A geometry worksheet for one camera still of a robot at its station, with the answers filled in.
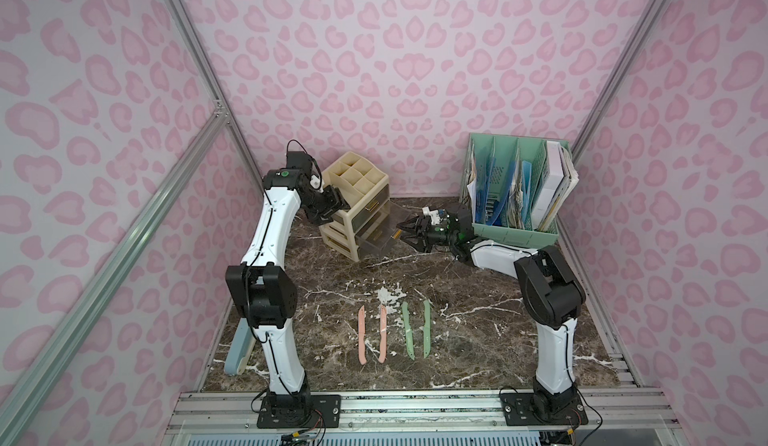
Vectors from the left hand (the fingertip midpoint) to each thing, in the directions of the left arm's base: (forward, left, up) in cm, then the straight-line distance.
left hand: (342, 205), depth 86 cm
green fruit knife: (-23, -18, -23) cm, 38 cm away
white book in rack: (+9, -65, +1) cm, 66 cm away
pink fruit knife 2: (-28, -12, -23) cm, 38 cm away
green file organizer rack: (+8, -52, -2) cm, 53 cm away
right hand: (-4, -16, -7) cm, 18 cm away
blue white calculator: (-34, +26, -18) cm, 46 cm away
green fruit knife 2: (-28, -24, -23) cm, 43 cm away
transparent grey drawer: (+3, -9, -16) cm, 19 cm away
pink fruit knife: (-29, -5, -23) cm, 38 cm away
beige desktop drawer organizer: (+7, -6, 0) cm, 9 cm away
